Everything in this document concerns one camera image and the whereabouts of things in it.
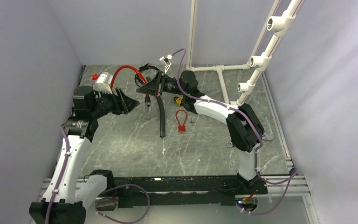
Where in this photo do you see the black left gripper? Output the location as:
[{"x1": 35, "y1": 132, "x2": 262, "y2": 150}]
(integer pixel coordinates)
[{"x1": 90, "y1": 87, "x2": 139, "y2": 119}]

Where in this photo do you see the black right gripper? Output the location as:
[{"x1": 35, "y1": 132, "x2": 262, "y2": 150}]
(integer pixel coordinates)
[{"x1": 137, "y1": 70, "x2": 187, "y2": 97}]

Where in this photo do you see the red cable bike lock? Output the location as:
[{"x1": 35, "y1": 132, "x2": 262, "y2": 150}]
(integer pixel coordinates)
[{"x1": 113, "y1": 68, "x2": 148, "y2": 115}]

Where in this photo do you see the yellow padlock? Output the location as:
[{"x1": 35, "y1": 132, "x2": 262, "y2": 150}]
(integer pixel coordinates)
[{"x1": 174, "y1": 97, "x2": 183, "y2": 106}]

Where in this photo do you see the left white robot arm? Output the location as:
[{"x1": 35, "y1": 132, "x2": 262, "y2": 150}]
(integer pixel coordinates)
[{"x1": 29, "y1": 86, "x2": 139, "y2": 224}]

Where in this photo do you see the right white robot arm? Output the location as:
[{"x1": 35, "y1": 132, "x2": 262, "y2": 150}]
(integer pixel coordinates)
[{"x1": 136, "y1": 70, "x2": 264, "y2": 194}]

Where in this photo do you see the coiled black cable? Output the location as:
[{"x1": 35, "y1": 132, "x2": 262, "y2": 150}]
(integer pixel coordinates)
[{"x1": 135, "y1": 63, "x2": 161, "y2": 85}]

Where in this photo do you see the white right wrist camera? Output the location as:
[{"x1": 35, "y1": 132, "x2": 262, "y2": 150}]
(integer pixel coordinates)
[{"x1": 159, "y1": 54, "x2": 172, "y2": 74}]

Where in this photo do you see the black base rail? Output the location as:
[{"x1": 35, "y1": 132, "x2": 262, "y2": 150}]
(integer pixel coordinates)
[{"x1": 97, "y1": 175, "x2": 268, "y2": 208}]

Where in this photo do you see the white pvc pipe frame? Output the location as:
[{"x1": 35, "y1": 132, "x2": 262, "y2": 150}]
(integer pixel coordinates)
[{"x1": 186, "y1": 0, "x2": 304, "y2": 107}]

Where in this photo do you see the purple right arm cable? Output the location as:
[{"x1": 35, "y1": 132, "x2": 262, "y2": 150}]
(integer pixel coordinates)
[{"x1": 171, "y1": 48, "x2": 298, "y2": 216}]

